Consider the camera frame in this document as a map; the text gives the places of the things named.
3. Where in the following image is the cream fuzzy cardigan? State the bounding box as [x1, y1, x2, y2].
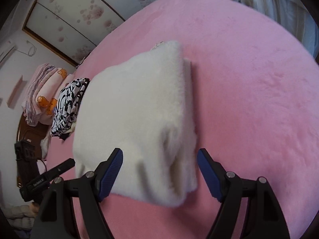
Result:
[72, 41, 197, 207]

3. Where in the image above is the person's left hand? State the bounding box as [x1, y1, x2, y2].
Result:
[30, 202, 40, 215]

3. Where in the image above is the lilac folded quilt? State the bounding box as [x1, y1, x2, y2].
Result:
[22, 64, 58, 126]

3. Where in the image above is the black white patterned folded garment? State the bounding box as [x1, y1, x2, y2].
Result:
[51, 78, 90, 140]

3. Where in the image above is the pink bear print quilt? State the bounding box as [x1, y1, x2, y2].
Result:
[34, 68, 75, 125]

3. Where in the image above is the pink plush bed blanket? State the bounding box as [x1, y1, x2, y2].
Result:
[75, 0, 318, 238]

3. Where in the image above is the white air conditioner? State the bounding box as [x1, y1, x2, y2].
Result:
[0, 40, 16, 66]

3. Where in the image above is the floral sliding wardrobe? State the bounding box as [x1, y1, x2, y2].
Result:
[23, 0, 155, 66]

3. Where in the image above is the beige lace covered furniture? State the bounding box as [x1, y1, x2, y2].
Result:
[232, 0, 318, 58]

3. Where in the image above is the pink wall shelf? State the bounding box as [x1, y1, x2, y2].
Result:
[7, 75, 23, 108]

